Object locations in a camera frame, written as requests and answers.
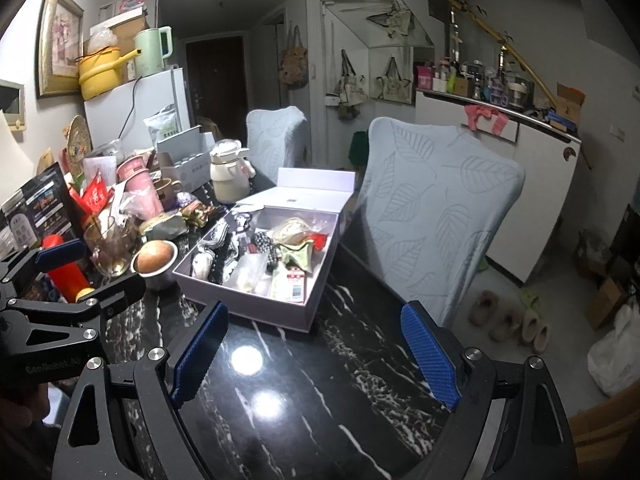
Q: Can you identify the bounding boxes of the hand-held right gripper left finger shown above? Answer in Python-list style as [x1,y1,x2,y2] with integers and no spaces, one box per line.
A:
[52,301,230,480]

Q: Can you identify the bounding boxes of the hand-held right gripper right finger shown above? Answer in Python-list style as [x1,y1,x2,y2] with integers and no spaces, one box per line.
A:
[401,301,581,480]

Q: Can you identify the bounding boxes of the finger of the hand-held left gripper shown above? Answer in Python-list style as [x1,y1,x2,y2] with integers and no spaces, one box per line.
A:
[0,239,87,301]
[7,274,147,333]

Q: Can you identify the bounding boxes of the white gift box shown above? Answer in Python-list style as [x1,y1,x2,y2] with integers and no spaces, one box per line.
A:
[172,167,357,333]

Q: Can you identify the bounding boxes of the clear bag with pastry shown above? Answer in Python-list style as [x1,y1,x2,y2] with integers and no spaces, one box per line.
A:
[225,252,271,293]

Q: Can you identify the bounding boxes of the checkered cloth doll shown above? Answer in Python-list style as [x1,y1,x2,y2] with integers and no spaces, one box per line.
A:
[192,212,278,283]

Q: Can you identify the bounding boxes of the long red white packet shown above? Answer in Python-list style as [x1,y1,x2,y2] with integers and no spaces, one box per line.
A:
[270,265,308,303]

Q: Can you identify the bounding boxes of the green satin pouch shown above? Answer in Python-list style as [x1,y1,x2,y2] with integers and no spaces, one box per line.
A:
[277,242,318,271]

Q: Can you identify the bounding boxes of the clear bag with rope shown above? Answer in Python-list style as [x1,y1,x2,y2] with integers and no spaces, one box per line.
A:
[270,217,313,246]

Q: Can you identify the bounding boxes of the red bottle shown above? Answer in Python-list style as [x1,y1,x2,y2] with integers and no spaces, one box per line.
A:
[42,234,96,303]

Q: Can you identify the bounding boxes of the steel bowl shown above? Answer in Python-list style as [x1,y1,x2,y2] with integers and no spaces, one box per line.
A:
[131,240,179,291]

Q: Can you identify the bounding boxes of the glass mug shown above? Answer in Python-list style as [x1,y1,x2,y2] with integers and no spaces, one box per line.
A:
[82,215,141,278]

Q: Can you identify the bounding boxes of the brown egg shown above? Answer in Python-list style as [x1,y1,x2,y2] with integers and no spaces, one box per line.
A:
[137,241,173,272]

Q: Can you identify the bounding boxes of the black printed packet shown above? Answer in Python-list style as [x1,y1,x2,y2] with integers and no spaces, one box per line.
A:
[0,162,86,256]

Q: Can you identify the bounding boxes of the red snack bag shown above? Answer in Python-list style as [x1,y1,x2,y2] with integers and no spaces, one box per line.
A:
[70,170,113,216]

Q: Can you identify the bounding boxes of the pink cups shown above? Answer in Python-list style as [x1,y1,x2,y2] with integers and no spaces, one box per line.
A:
[116,155,166,216]

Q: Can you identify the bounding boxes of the brown mug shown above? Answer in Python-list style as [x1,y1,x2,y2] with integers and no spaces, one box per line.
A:
[152,177,183,211]

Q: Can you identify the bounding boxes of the woven fan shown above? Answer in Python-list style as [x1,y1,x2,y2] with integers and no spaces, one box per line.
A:
[67,115,93,176]

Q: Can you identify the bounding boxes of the gold candy wrappers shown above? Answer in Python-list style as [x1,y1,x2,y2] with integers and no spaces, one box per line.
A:
[180,202,226,228]

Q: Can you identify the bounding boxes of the large light blue covered chair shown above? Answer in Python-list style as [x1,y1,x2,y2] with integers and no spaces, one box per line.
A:
[352,117,526,328]

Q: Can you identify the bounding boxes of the white carton with bottles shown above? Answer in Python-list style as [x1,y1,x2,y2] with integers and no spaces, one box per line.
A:
[156,125,216,193]

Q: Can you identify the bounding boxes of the cream kettle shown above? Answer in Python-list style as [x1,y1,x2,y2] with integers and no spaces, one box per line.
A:
[209,139,257,205]

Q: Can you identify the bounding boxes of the green white tea pouch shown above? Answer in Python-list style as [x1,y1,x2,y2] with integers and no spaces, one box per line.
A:
[143,104,181,147]

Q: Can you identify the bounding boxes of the white fridge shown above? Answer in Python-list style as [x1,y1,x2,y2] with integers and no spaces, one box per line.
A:
[82,66,191,156]

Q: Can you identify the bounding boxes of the yellow pot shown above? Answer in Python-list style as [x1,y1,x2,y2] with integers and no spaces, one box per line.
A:
[76,46,143,101]

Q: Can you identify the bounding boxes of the brown cardboard box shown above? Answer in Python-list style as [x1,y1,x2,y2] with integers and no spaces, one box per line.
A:
[584,275,628,328]

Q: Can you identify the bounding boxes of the white plastic bag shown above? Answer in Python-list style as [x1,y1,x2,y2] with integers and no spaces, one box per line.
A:
[587,297,640,396]

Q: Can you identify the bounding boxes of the white cabinet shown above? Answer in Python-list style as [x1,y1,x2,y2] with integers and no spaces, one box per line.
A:
[414,87,583,283]

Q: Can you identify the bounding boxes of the framed picture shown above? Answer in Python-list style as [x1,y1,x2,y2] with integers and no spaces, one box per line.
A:
[35,0,85,100]

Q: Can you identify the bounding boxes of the dark green bag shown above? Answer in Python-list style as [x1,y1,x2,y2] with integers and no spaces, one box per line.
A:
[348,131,371,171]

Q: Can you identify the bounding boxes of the small light blue covered chair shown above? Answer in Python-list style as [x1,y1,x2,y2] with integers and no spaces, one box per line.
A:
[245,106,308,186]

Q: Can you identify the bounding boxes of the green electric kettle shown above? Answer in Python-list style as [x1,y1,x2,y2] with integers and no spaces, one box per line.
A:
[133,26,173,78]

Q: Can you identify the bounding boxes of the dark wooden door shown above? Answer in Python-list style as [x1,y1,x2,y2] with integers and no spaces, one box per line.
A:
[185,35,249,133]

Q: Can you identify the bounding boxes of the pink cloth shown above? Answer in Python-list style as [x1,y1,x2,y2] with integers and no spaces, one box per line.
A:
[464,105,510,136]

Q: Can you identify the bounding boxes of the beige tote bag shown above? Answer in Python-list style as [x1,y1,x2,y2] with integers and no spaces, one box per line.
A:
[376,56,413,103]
[336,49,368,107]

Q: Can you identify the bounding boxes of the row of bottles and jars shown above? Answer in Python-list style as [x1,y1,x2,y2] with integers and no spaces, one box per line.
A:
[415,57,538,111]

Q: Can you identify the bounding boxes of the brown tote bag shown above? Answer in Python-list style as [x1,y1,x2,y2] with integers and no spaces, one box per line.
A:
[278,25,311,91]

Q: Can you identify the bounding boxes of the open cardboard box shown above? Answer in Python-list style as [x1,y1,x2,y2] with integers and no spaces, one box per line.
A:
[555,84,586,121]

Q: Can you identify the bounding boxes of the bamboo handrail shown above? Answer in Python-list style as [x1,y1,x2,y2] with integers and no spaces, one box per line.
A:
[435,0,593,168]

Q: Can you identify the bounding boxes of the black power cord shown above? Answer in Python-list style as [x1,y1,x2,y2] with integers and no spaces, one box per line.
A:
[117,77,141,153]

